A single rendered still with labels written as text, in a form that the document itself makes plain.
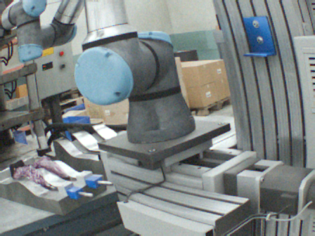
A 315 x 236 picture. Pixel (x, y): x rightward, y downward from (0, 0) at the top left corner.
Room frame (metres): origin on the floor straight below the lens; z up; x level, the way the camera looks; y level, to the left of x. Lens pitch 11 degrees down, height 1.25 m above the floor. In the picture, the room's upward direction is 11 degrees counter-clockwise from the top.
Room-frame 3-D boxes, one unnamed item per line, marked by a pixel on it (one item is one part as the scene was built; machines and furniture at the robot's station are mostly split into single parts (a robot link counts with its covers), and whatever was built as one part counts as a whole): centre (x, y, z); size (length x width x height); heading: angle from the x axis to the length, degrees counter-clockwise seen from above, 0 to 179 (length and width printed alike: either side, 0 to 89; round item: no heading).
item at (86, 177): (1.21, 0.23, 0.86); 0.13 x 0.05 x 0.05; 58
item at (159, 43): (0.92, 0.00, 1.20); 0.13 x 0.12 x 0.14; 150
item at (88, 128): (1.58, 0.27, 0.92); 0.35 x 0.16 x 0.09; 41
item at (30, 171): (1.30, 0.48, 0.90); 0.26 x 0.18 x 0.08; 58
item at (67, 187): (1.12, 0.28, 0.86); 0.13 x 0.05 x 0.05; 58
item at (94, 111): (6.89, 0.83, 0.34); 0.63 x 0.45 x 0.40; 38
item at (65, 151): (1.60, 0.28, 0.87); 0.50 x 0.26 x 0.14; 41
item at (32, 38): (0.96, 0.28, 1.34); 0.11 x 0.08 x 0.11; 150
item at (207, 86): (6.66, -0.53, 0.37); 1.20 x 0.82 x 0.74; 46
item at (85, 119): (5.35, 1.18, 0.32); 0.60 x 0.41 x 0.22; 44
